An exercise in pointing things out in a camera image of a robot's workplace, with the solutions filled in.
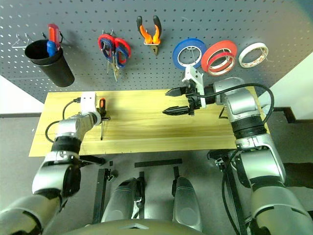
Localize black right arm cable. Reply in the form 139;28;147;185
199;83;275;124

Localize dark rounded robot torso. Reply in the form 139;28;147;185
61;217;205;235

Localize blue handled scissors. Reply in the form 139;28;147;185
101;35;128;74

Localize small red tape roll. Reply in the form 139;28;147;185
207;51;236;76

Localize silver wire pegboard hook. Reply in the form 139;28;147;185
11;33;35;47

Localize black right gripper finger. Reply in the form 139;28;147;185
165;87;188;97
162;105;191;117

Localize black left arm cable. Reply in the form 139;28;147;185
45;97;82;144

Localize large red tape roll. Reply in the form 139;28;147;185
201;40;238;73

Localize orange and black handled screwdriver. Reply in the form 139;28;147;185
98;97;111;141

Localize black table frame bracket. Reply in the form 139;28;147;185
78;155;106;168
207;149;229;172

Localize blue tape roll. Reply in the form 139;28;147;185
172;37;207;71

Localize white tape roll red print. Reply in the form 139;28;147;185
238;42;269;69

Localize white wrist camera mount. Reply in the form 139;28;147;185
80;91;102;126
181;65;204;109

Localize black plastic cup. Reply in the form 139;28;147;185
24;39;75;88

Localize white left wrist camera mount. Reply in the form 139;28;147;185
80;91;102;126

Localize grey metal pegboard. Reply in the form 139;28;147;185
0;0;313;103

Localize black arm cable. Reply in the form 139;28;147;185
45;97;82;144
199;83;275;124

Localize red handled scissors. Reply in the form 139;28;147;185
97;33;132;83

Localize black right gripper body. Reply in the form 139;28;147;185
184;82;204;116

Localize thick black body cable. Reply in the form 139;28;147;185
221;149;246;235

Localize orange and black needle-nose pliers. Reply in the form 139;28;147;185
136;15;162;58

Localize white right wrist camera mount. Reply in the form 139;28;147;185
181;65;204;109

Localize grey rounded robot leg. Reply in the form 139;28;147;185
101;178;140;224
172;176;204;233

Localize red blue tools in cup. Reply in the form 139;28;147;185
47;23;62;52

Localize black floor tape strip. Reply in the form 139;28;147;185
134;158;183;169

